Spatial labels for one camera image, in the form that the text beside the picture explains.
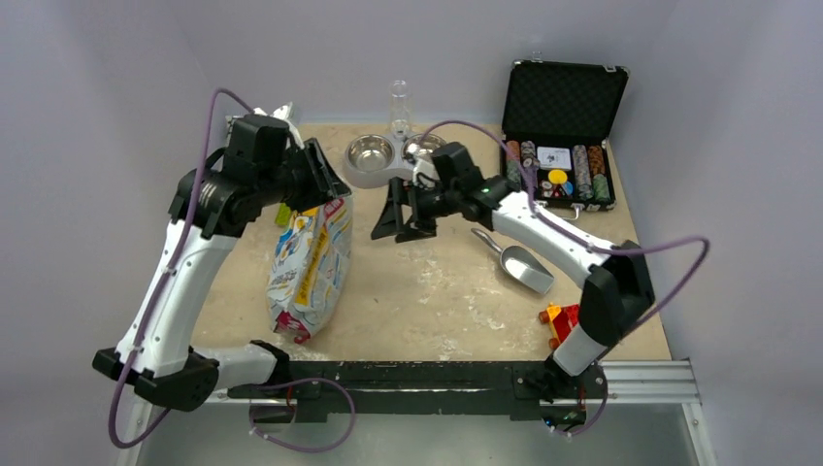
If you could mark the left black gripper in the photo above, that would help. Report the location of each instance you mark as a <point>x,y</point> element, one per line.
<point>332,183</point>

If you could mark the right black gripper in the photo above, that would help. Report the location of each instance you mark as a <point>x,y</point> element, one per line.
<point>391,219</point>

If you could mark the pet food bag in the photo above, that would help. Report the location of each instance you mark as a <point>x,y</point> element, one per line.
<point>311,263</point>

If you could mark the metal food scoop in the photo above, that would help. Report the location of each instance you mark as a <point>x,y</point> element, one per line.
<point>519,264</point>

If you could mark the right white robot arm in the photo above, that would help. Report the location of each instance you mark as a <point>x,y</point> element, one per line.
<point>616,289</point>

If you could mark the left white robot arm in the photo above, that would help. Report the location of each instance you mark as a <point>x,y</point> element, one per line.
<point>264,163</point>

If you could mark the grey double pet bowl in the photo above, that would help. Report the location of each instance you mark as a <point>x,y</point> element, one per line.
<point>371,161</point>

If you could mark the orange green toy block piece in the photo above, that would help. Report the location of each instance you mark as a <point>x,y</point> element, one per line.
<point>283,215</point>

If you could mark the clear water bottle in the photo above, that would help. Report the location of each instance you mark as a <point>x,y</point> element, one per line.
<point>400,114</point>

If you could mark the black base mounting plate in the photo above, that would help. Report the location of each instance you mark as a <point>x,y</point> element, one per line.
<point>518,390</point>

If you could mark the red yellow toy block car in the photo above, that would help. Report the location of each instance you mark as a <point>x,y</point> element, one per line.
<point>561,320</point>

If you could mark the black poker chip case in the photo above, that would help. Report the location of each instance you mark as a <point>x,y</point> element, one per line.
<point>556,125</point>

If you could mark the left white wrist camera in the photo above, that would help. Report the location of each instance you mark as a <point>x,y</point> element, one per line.
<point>286,113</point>

